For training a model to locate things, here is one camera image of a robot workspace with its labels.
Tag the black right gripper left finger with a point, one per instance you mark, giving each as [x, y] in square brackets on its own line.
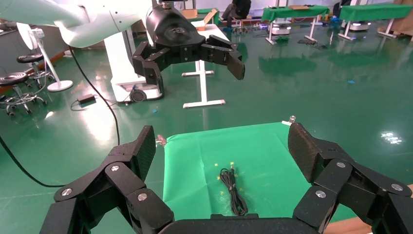
[129, 181]

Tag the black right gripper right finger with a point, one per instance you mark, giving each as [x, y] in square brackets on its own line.
[326, 161]

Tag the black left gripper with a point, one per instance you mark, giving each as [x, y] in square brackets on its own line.
[174, 32]

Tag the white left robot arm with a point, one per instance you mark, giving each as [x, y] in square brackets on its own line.
[80, 25]

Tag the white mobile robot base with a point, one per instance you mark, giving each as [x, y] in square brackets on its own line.
[358, 26]
[280, 29]

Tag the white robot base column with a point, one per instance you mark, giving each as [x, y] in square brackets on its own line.
[119, 64]

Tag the white metal leg table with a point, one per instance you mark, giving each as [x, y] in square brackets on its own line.
[201, 87]

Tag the open brown cardboard carton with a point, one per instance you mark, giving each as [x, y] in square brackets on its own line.
[190, 13]

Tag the green table cloth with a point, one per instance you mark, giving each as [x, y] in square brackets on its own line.
[264, 161]

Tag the seated person in black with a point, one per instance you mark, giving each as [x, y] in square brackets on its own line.
[240, 8]

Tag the black power adapter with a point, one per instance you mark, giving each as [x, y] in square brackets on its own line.
[86, 98]

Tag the green cloth covered table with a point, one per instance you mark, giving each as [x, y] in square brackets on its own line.
[374, 11]
[290, 13]

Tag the white standing fan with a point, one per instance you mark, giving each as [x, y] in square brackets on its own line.
[58, 86]

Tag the brown cardboard stack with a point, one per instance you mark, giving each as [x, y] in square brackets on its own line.
[403, 27]

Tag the black round swivel stool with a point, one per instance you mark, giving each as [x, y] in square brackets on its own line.
[13, 78]
[29, 58]

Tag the person with blue shoes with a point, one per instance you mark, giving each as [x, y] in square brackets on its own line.
[342, 5]

